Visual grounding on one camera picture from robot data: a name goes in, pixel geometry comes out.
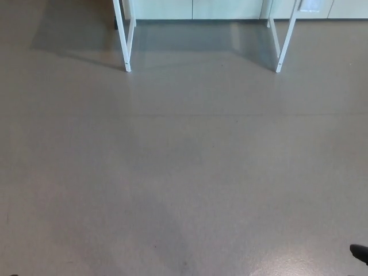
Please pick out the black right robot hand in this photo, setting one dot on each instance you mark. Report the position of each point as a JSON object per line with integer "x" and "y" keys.
{"x": 359, "y": 251}

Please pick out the white cabinet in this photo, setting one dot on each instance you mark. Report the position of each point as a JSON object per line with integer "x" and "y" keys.
{"x": 224, "y": 8}

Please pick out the white desk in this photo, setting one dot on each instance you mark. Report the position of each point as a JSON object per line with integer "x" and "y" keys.
{"x": 125, "y": 43}

